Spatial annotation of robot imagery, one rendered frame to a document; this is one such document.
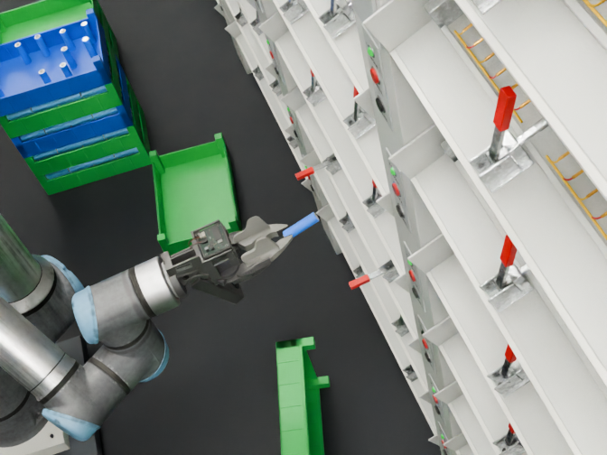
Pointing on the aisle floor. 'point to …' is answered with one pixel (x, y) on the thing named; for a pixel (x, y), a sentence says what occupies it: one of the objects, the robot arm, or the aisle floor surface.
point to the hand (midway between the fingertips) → (284, 236)
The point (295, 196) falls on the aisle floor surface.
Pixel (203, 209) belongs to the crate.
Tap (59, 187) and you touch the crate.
